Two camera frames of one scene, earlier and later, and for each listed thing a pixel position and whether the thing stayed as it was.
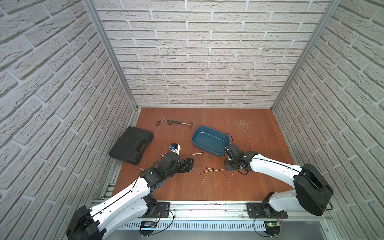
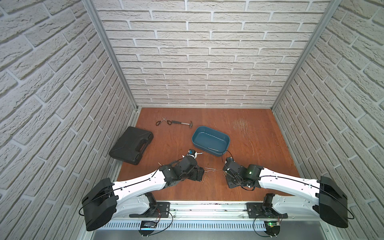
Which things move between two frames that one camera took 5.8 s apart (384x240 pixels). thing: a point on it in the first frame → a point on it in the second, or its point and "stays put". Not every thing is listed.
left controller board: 147,227 stays put
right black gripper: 226,164 → 229,184
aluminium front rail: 220,216 stays put
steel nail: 204,177 stays put
